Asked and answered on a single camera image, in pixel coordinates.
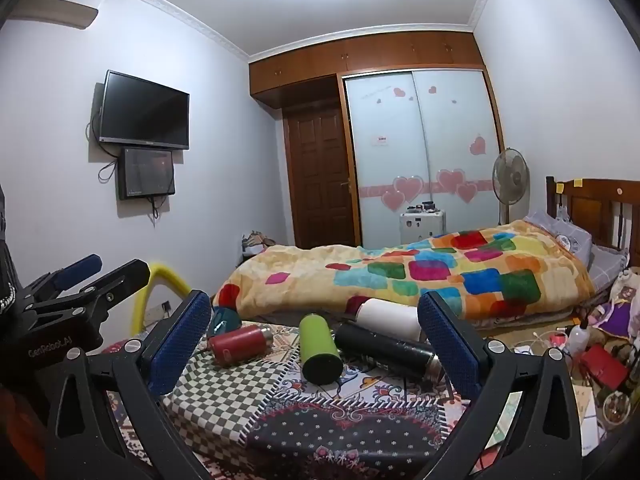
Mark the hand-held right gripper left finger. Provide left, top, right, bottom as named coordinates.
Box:
left=47, top=289, right=213, bottom=480

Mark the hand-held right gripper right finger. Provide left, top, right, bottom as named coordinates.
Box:
left=417, top=290, right=586, bottom=480

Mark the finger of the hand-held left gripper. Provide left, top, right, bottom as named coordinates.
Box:
left=30, top=259, right=152, bottom=320
left=22, top=254, right=104, bottom=302

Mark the green cup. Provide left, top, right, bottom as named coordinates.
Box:
left=299, top=312, right=344, bottom=386

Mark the red cup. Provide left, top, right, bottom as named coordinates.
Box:
left=207, top=324, right=275, bottom=367

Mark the black cup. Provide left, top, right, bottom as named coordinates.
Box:
left=334, top=322, right=443, bottom=382

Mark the white cup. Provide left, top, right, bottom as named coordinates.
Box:
left=350, top=297, right=424, bottom=344

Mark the yellow foam tube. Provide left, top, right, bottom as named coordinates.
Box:
left=131, top=260, right=193, bottom=333

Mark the teal round object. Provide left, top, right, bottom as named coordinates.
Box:
left=207, top=306, right=242, bottom=337

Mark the colourful patchwork blanket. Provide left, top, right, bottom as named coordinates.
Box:
left=214, top=220, right=596, bottom=322

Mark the small white cabinet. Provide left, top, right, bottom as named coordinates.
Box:
left=399, top=210, right=447, bottom=240

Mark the white spray bottle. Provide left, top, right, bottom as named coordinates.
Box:
left=565, top=322, right=599, bottom=361

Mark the patterned table cloth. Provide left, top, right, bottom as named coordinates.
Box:
left=100, top=322, right=501, bottom=480

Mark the grey printed pillow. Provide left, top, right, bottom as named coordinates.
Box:
left=522, top=210, right=593, bottom=267

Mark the red box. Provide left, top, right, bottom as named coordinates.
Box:
left=579, top=344, right=630, bottom=391

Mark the glass bowl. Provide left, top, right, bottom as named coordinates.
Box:
left=602, top=389, right=632, bottom=424

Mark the purple doll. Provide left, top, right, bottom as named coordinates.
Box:
left=592, top=267, right=640, bottom=338

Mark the grey checked pillow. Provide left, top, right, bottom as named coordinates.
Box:
left=585, top=242, right=629, bottom=284

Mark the standing fan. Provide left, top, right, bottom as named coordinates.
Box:
left=491, top=148, right=531, bottom=226

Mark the wooden bed headboard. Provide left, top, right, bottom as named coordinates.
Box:
left=545, top=176, right=640, bottom=253

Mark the brown wooden door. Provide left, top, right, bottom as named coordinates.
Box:
left=282, top=105, right=357, bottom=250

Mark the white air conditioner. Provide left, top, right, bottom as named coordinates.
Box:
left=10, top=0, right=101, bottom=30

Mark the wooden wardrobe with sliding doors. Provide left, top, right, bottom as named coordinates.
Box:
left=249, top=30, right=506, bottom=251

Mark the black television cable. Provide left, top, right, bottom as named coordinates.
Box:
left=89, top=85, right=122, bottom=184

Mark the small black wall monitor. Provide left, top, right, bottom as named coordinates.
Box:
left=116, top=146, right=177, bottom=201

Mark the black wall television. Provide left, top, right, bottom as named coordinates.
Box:
left=98, top=70, right=191, bottom=151

